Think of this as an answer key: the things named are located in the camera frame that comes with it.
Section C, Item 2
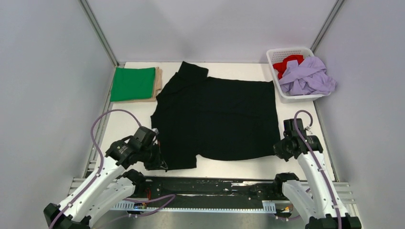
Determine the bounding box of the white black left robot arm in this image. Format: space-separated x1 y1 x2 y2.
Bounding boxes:
43 126 168 229

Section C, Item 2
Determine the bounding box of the folded green t shirt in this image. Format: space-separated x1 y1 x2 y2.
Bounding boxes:
110 68 156 102

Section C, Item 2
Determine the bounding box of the black t shirt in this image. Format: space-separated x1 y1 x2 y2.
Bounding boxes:
151 62 280 170

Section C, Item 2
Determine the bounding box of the folded beige t shirt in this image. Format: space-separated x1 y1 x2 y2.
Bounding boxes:
128 67 163 103

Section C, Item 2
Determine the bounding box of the white slotted cable duct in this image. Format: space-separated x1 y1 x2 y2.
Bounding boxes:
117 201 277 214

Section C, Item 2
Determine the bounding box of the white plastic laundry basket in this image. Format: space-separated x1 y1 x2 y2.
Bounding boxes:
266 47 326 104

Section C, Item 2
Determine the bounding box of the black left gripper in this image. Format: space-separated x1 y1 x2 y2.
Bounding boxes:
139 141 168 170

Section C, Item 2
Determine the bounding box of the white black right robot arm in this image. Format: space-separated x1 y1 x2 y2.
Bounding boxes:
272 118 362 229

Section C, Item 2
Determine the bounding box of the lavender t shirt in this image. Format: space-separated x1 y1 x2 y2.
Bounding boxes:
278 56 337 96

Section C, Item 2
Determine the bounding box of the red t shirt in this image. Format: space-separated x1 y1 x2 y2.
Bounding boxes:
272 54 304 79

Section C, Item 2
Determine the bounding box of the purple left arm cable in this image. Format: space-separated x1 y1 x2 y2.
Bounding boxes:
47 109 177 229

